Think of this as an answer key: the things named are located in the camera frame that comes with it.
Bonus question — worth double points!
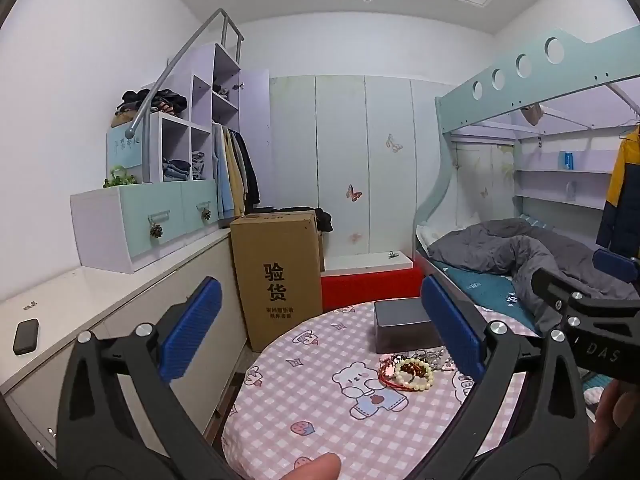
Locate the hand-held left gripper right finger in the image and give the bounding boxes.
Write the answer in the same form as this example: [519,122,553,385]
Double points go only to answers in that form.
[400,275,593,480]

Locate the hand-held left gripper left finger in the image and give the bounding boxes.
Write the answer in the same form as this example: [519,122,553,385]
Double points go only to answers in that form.
[56,276,228,480]

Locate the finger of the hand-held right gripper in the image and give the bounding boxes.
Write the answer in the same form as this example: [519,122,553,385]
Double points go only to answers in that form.
[592,248,640,283]
[530,269,640,321]

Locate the silver chain necklace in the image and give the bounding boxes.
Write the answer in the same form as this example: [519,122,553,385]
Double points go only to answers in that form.
[412,349,456,373]

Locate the grey metal jewelry box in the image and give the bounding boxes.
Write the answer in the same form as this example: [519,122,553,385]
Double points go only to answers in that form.
[374,297,445,355]

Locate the cream bead bracelet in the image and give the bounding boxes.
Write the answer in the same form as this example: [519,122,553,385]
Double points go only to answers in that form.
[394,357,435,392]

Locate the person's right hand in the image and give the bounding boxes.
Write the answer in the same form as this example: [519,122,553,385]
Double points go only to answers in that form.
[590,379,640,461]

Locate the person's left hand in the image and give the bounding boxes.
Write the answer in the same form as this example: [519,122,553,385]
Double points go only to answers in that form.
[289,452,342,480]

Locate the teal bedsheet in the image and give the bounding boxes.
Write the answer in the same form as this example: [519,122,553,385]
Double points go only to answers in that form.
[432,259,541,336]

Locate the grey duvet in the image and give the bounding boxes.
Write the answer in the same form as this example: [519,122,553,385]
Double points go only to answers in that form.
[429,220,640,333]

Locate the yellow navy jacket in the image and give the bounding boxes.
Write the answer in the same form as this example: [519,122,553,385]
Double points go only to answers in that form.
[596,127,640,261]

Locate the low white cabinet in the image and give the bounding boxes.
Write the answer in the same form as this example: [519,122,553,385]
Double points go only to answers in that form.
[0,230,251,461]

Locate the red ottoman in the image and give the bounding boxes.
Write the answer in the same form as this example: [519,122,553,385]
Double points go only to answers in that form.
[320,267,425,313]

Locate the tall cardboard box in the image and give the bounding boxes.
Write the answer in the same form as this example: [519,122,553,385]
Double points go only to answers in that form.
[230,210,324,353]

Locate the white board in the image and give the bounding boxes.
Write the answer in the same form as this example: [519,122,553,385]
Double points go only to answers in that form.
[322,251,415,276]

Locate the large teal drawer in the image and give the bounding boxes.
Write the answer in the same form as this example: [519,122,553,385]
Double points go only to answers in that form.
[120,187,188,263]

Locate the pink checked tablecloth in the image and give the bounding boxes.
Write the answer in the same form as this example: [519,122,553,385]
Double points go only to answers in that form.
[221,301,541,480]

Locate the small teal drawer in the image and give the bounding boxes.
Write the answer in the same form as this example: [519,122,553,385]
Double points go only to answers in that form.
[181,180,221,235]

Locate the lilac stair shelf cabinet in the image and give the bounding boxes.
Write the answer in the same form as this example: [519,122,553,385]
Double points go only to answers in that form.
[70,42,273,275]

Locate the folded blue jeans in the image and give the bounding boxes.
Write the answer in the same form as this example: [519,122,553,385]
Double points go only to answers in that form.
[162,159,191,182]

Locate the row of hanging clothes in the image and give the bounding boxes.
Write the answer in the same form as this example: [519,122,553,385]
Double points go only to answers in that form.
[212,122,261,221]

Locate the green plant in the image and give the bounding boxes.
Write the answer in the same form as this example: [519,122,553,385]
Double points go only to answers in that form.
[103,165,137,189]

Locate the black power bank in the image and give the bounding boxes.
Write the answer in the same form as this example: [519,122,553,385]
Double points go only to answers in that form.
[12,318,40,356]

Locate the black clothes pile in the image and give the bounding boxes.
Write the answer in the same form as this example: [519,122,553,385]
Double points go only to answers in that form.
[272,206,333,233]

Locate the teal bunk bed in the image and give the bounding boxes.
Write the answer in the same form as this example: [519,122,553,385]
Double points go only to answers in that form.
[414,25,640,341]

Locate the white wardrobe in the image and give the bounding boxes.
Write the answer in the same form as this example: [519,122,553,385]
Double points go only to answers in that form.
[270,75,443,261]

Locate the dark folded clothes pile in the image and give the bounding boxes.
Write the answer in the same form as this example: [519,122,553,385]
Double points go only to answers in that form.
[116,88,189,117]

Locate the grey metal handrail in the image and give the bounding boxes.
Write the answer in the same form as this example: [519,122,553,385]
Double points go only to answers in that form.
[125,8,246,183]

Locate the red string bracelet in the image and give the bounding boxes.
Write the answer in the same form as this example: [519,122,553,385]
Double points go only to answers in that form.
[377,362,416,390]

